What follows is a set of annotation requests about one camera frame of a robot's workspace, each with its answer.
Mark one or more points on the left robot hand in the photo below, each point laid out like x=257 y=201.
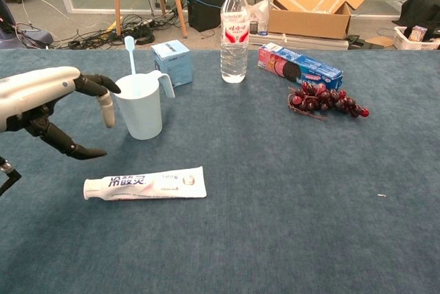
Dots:
x=31 y=91

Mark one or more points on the light blue toothbrush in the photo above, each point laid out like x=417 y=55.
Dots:
x=131 y=60

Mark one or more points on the white toothpaste tube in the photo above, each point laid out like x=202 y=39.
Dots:
x=154 y=184

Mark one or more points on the blue grey machine base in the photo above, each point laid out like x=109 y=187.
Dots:
x=34 y=38

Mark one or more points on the small light blue box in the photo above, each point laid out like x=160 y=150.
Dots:
x=175 y=64

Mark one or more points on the black computer tower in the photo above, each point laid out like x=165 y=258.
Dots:
x=206 y=19

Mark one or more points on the clear water bottle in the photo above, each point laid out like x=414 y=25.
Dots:
x=234 y=57

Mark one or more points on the black mesh pen holder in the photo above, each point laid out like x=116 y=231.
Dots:
x=253 y=27

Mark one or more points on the white plastic bag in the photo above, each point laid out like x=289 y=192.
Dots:
x=259 y=9

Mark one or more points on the blue table mat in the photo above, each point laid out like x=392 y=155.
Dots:
x=275 y=187

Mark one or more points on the blue cookie box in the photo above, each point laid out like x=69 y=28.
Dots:
x=309 y=65

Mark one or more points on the open cardboard box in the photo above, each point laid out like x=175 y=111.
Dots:
x=309 y=22

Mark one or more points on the red grape bunch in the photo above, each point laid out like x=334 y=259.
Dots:
x=323 y=100

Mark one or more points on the flat cardboard piece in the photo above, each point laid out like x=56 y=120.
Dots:
x=379 y=42

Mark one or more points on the white plastic basket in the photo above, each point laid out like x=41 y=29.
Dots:
x=402 y=41

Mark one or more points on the small printed carton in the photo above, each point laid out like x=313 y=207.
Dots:
x=417 y=33

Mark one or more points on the black cloth covered object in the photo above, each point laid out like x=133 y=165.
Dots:
x=423 y=9

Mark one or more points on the aluminium rail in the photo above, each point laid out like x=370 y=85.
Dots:
x=309 y=42

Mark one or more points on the black metal bracket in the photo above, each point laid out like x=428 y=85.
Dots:
x=354 y=41

